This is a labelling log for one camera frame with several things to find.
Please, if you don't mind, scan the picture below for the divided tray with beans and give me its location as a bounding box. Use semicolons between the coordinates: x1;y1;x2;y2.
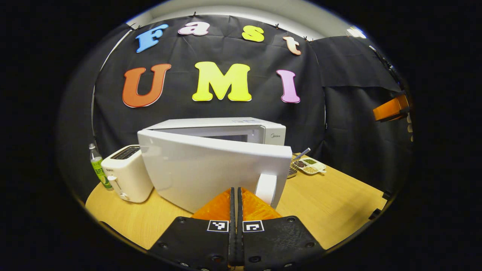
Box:
292;157;327;175

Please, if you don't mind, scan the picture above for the white microwave oven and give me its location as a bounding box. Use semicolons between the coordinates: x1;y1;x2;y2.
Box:
137;117;293;213

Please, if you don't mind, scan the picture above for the black backdrop cloth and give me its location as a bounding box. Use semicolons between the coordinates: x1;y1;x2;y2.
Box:
56;15;415;204

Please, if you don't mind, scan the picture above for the metal spoon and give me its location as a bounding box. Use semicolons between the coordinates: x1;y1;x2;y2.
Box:
292;148;311;163

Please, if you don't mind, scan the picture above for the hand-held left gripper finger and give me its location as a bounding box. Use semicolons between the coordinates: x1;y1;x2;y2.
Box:
236;187;326;271
148;187;236;271

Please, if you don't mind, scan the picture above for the green drink bottle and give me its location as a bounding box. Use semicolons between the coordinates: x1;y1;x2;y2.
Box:
89;143;113;190

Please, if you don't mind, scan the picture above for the white toaster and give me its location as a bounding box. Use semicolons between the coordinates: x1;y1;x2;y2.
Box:
101;145;154;204

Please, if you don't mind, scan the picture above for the metal wire basket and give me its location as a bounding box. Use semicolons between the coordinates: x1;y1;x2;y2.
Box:
287;160;302;179

